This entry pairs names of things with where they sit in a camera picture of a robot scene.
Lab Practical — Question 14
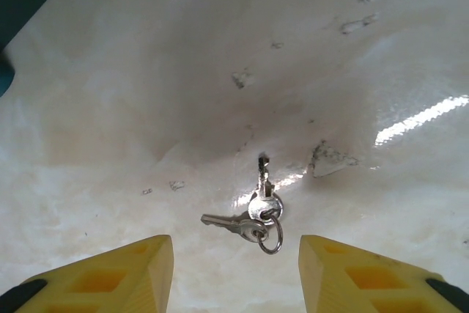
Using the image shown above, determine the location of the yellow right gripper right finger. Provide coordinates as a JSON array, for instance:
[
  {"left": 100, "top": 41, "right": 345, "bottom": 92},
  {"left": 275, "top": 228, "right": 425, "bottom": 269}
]
[{"left": 299, "top": 234, "right": 469, "bottom": 313}]

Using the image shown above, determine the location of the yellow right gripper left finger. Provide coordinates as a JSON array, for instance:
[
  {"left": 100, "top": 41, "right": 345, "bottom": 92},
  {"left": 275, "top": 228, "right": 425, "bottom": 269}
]
[{"left": 0, "top": 234, "right": 174, "bottom": 313}]

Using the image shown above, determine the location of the silver key ring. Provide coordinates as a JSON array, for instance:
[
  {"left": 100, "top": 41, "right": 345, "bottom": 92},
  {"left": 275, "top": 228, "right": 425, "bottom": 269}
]
[{"left": 258, "top": 207, "right": 284, "bottom": 255}]

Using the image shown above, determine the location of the small silver key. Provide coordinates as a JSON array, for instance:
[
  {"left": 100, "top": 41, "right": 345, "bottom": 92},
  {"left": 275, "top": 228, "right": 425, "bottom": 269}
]
[{"left": 200, "top": 213, "right": 269, "bottom": 243}]

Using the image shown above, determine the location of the large silver key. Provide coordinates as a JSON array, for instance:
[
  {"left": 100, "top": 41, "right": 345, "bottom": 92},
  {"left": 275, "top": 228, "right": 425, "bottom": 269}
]
[{"left": 248, "top": 155, "right": 285, "bottom": 223}]

